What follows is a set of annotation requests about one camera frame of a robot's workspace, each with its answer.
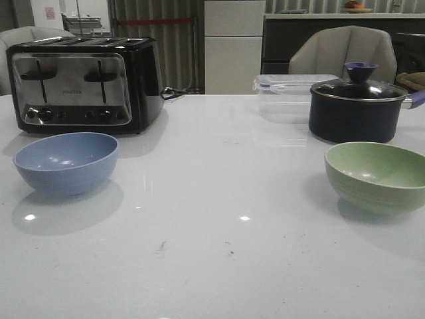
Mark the dark kitchen counter cabinet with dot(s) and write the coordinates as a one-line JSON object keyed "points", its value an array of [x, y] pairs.
{"points": [[284, 34]]}

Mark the dark blue saucepan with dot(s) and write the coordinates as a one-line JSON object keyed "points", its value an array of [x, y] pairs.
{"points": [[341, 120]]}

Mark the glass pot lid blue knob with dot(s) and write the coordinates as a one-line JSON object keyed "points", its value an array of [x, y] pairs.
{"points": [[358, 85]]}

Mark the white refrigerator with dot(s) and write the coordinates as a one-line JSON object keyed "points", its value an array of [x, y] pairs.
{"points": [[233, 45]]}

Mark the fruit bowl on counter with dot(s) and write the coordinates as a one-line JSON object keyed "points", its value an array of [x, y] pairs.
{"points": [[353, 6]]}

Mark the blue bowl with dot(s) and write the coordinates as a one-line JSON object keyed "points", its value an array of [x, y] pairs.
{"points": [[68, 164]]}

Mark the clear plastic food container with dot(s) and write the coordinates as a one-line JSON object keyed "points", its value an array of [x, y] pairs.
{"points": [[286, 98]]}

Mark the black and chrome toaster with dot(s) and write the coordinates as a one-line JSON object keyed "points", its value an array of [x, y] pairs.
{"points": [[82, 84]]}

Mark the green bowl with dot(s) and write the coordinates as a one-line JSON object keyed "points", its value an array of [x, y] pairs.
{"points": [[377, 177]]}

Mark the beige upholstered chair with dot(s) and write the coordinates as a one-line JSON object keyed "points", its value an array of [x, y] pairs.
{"points": [[327, 51]]}

